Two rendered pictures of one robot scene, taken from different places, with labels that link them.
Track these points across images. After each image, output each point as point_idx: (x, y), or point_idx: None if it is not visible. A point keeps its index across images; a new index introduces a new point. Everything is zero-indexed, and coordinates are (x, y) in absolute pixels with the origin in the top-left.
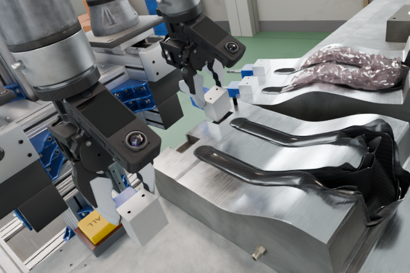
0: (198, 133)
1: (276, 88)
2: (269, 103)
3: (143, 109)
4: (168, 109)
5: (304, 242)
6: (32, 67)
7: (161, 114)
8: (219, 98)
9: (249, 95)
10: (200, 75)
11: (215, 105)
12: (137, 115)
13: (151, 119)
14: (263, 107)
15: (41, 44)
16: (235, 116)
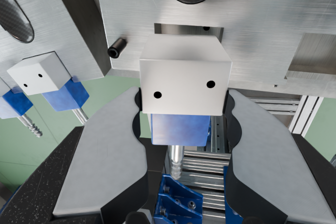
0: (278, 53)
1: (0, 15)
2: None
3: (178, 183)
4: (149, 158)
5: None
6: None
7: (162, 159)
8: (189, 57)
9: (61, 56)
10: (258, 193)
11: (217, 53)
12: (177, 180)
13: (168, 163)
14: (68, 0)
15: None
16: (170, 4)
